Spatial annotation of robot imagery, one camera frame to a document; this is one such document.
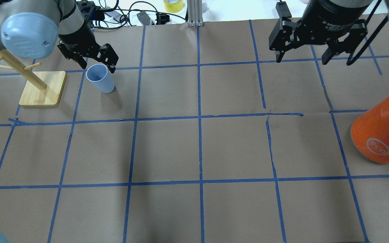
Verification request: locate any aluminium frame post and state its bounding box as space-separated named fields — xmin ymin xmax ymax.
xmin=187 ymin=0 xmax=204 ymax=27

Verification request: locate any light blue plastic cup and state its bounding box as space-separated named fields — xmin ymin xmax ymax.
xmin=85 ymin=63 xmax=115 ymax=93

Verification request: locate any black power adapter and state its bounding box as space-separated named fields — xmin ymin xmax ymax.
xmin=136 ymin=11 xmax=155 ymax=26

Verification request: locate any orange bin with grey lid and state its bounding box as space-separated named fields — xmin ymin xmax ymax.
xmin=351 ymin=96 xmax=389 ymax=164

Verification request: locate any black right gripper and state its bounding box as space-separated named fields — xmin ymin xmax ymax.
xmin=268 ymin=0 xmax=372 ymax=65

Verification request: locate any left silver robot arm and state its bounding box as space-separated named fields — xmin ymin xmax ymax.
xmin=0 ymin=0 xmax=119 ymax=73

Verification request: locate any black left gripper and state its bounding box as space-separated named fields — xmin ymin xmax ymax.
xmin=57 ymin=22 xmax=119 ymax=74

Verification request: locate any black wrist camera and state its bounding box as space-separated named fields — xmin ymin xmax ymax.
xmin=76 ymin=0 xmax=105 ymax=23

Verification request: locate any yellow tape roll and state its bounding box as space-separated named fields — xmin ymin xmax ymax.
xmin=163 ymin=0 xmax=185 ymax=13

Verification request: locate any wooden mug tree stand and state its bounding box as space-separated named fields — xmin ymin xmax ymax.
xmin=0 ymin=50 xmax=67 ymax=106

